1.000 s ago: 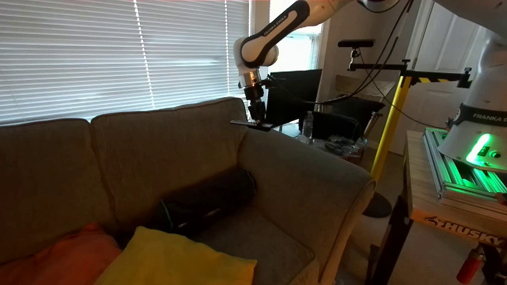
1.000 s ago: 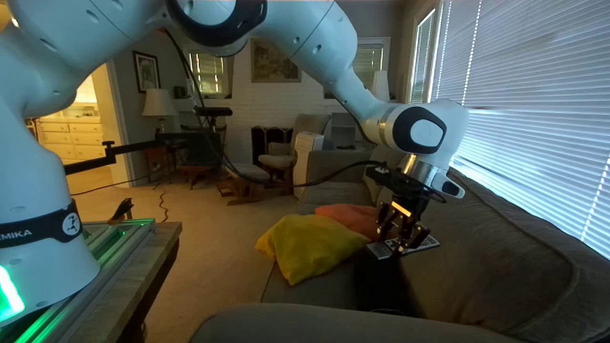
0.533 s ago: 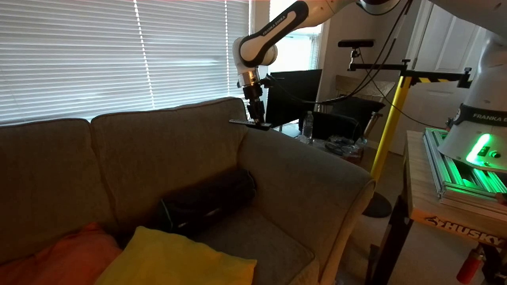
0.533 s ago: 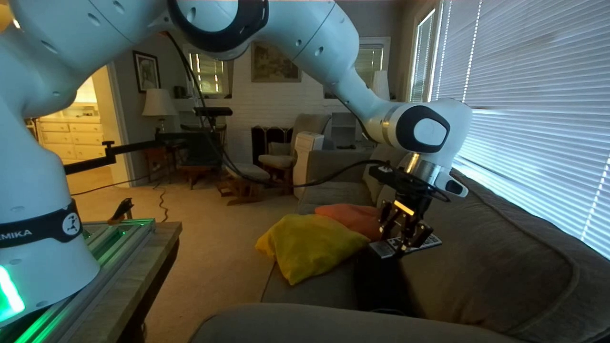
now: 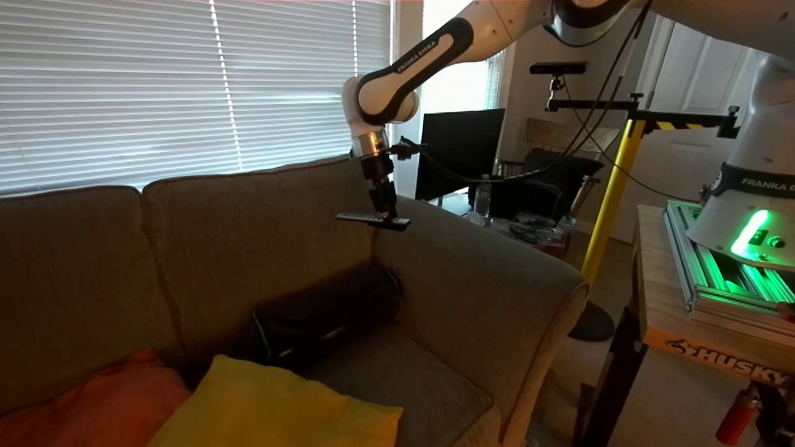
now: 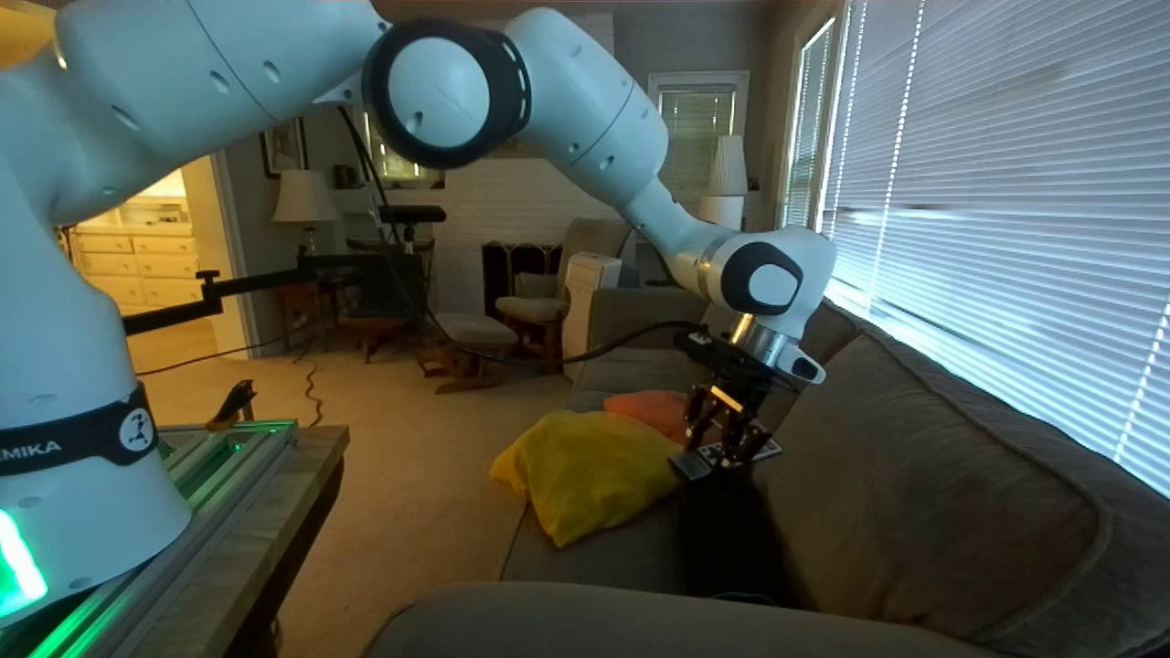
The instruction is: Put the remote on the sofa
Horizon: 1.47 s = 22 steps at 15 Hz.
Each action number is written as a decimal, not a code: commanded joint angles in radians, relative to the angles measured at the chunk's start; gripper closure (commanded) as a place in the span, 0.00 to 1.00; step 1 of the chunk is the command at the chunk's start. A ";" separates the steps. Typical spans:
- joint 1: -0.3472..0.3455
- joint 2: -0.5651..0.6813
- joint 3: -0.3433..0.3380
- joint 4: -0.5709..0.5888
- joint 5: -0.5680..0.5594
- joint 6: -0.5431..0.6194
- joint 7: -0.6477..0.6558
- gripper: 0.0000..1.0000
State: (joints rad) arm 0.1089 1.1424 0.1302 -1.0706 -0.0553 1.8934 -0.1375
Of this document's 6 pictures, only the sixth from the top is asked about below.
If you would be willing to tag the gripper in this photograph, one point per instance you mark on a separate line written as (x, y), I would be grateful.
(731, 370)

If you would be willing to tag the black remote control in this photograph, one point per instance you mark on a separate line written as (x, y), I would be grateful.
(695, 464)

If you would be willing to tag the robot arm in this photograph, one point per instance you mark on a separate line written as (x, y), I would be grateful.
(164, 82)

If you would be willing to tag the grey sofa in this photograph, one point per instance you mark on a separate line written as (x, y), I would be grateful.
(914, 512)

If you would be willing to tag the orange pillow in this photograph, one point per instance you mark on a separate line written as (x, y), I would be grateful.
(651, 409)

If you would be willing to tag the yellow pillow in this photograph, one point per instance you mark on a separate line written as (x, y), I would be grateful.
(590, 475)

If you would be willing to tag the white air purifier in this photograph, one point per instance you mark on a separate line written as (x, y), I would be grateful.
(585, 302)

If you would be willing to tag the wooden rocking chair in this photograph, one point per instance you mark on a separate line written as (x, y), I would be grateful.
(548, 306)

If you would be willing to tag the white table lamp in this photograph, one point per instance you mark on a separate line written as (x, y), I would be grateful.
(728, 174)

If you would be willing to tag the black fireplace screen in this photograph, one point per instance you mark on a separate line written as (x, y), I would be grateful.
(512, 270)

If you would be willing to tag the wooden footstool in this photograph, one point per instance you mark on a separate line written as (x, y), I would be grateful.
(471, 334)

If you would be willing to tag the small window with blinds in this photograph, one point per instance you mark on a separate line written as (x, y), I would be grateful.
(696, 128)

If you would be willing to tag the window with white blinds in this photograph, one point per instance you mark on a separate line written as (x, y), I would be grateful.
(1005, 210)

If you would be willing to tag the dark side table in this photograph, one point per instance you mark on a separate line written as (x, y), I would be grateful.
(366, 283)

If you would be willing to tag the table lamp with beige shade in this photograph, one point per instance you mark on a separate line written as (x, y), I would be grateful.
(304, 196)

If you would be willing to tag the black and orange clamp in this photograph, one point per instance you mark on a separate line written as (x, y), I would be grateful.
(233, 404)

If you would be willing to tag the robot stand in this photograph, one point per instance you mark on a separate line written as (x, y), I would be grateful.
(228, 530)

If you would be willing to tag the framed picture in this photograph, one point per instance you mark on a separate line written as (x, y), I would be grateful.
(283, 146)

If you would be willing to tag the white dresser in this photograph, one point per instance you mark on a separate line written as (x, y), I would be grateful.
(137, 265)

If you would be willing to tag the wall mirror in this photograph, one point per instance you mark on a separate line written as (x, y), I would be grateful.
(398, 164)

